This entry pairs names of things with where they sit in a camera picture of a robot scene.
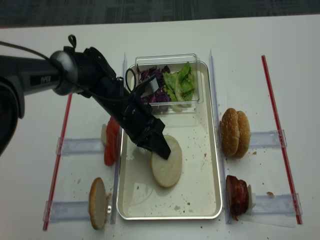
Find left upper clear crossbar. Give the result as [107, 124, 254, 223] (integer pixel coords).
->
[56, 138, 105, 155]

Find purple cabbage pieces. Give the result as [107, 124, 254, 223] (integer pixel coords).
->
[136, 65, 171, 114]

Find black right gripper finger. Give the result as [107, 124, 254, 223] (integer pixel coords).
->
[147, 133, 171, 160]

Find bun half cut side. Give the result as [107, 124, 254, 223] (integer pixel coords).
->
[151, 135, 183, 188]

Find dark red meat patties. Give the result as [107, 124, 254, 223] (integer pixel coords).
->
[226, 175, 250, 221]

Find sesame bun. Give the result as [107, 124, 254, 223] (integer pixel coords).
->
[219, 108, 240, 157]
[234, 111, 251, 159]

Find sesame bun top rear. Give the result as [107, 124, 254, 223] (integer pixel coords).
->
[234, 111, 251, 159]

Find clear crossbar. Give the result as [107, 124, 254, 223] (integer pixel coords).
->
[247, 193, 303, 216]
[249, 129, 287, 149]
[56, 138, 105, 155]
[43, 201, 90, 223]

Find red tomato slices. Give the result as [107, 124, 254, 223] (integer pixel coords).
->
[104, 117, 119, 167]

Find long clear divider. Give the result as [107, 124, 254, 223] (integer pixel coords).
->
[109, 52, 128, 225]
[208, 50, 232, 225]

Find right lower clear crossbar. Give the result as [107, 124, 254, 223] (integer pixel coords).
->
[247, 193, 303, 216]

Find red strip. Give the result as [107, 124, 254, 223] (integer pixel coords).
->
[261, 55, 303, 225]
[42, 94, 73, 232]

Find bun half outer left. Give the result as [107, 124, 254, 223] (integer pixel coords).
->
[88, 177, 107, 230]

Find clear plastic container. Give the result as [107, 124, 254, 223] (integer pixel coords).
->
[130, 53, 203, 115]

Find white onion slice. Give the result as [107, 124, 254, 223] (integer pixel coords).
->
[100, 124, 108, 147]
[247, 184, 257, 211]

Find green lettuce leaves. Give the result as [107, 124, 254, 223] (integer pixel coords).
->
[163, 61, 196, 102]

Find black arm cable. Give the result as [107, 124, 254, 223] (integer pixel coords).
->
[0, 34, 140, 101]

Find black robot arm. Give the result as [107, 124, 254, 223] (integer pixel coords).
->
[0, 46, 171, 159]

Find white onion slice left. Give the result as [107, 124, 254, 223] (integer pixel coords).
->
[100, 124, 108, 147]

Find left long clear divider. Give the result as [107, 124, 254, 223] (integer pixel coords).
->
[109, 52, 128, 225]

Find left lower clear crossbar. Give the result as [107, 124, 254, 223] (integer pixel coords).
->
[43, 201, 90, 223]

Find right long clear divider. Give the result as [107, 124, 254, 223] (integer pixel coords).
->
[208, 50, 232, 225]

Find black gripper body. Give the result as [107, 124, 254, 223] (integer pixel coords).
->
[92, 77, 165, 150]

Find white onion slice right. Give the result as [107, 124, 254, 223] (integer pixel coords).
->
[247, 184, 257, 211]

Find right upper clear crossbar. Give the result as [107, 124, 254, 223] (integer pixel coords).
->
[249, 129, 287, 149]

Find left red strip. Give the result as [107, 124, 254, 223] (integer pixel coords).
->
[42, 94, 73, 232]

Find sesame bun top front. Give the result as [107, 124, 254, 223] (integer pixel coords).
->
[219, 108, 240, 157]

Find right red strip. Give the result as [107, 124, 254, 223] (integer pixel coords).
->
[261, 55, 303, 225]

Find silver metal tray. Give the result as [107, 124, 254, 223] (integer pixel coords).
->
[117, 62, 223, 220]

